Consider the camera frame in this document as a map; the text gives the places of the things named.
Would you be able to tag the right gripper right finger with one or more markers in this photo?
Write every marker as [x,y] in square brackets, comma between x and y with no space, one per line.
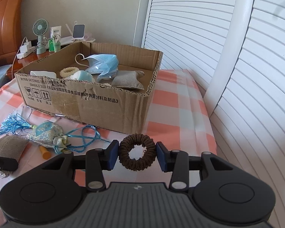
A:
[179,163]

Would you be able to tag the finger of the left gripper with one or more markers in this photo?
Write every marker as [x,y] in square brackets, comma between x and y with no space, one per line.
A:
[8,164]

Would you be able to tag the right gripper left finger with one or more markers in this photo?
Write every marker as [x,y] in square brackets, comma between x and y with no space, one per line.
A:
[94,162]

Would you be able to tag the grey pouch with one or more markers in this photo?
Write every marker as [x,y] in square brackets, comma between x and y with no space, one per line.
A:
[12,146]
[128,79]

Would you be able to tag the brown hair scrunchie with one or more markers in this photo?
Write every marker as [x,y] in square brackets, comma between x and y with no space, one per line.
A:
[137,152]

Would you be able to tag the floral sachet with blue tassel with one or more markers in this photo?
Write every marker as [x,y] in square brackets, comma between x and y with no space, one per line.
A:
[51,135]

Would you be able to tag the blue round plush toy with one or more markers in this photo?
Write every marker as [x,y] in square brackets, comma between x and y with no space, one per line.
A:
[81,75]

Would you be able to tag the cream hair scrunchie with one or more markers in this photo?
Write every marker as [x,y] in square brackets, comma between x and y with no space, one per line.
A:
[67,72]

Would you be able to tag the blue surgical mask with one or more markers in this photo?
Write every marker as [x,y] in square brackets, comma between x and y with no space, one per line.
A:
[103,65]

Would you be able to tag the white tissue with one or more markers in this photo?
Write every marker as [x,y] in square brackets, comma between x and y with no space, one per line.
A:
[43,73]

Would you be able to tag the pink checkered tablecloth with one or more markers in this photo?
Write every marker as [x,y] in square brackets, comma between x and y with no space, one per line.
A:
[176,117]

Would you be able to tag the small orange tube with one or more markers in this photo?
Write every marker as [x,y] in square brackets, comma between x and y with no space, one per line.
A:
[44,152]

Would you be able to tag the cardboard box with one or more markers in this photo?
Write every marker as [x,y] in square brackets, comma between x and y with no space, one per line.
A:
[108,107]

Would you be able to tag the wooden nightstand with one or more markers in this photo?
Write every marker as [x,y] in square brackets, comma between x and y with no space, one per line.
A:
[20,63]

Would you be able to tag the white power strip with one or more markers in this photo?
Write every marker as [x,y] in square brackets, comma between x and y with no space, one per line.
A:
[25,50]

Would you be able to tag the green tissue pack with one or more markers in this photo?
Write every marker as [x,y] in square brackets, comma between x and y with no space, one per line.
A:
[51,45]

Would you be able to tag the green bottle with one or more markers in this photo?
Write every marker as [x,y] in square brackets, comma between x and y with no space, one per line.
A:
[56,43]

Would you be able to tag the phone on white stand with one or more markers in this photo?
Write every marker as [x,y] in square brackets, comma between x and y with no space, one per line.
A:
[78,31]

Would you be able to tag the white box with label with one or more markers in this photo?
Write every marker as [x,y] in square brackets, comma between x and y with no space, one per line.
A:
[55,30]

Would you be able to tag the white louvered door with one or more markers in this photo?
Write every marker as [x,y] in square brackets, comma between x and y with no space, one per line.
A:
[235,51]

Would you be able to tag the green desk fan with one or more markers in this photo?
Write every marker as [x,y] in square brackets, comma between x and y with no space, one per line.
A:
[40,27]

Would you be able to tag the wooden headboard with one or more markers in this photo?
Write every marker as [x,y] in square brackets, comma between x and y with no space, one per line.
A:
[10,30]

